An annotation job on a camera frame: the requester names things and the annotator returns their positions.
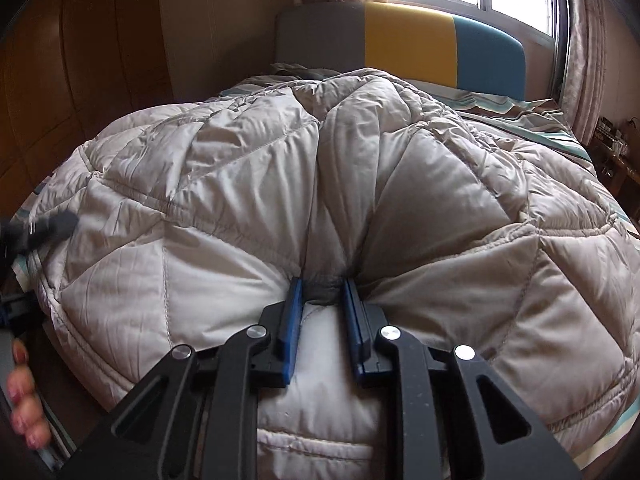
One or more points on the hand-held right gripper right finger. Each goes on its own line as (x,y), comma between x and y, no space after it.
(352,332)

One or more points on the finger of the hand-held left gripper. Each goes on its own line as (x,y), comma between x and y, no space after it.
(55,225)

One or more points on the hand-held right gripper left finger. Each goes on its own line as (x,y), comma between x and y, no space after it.
(292,327)

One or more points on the beige quilted down jacket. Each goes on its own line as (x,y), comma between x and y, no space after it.
(225,185)

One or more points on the person's left hand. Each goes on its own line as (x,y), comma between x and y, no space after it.
(27,400)

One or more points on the brown wooden wardrobe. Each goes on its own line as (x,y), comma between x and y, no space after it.
(75,60)

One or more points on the striped bed sheet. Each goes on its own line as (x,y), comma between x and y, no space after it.
(525,110)

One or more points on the grey yellow blue headboard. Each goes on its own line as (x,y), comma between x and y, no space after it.
(410,40)

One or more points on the wooden desk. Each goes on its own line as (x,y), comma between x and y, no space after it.
(622,170)

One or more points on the dark desk clutter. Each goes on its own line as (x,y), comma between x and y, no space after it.
(612,135)

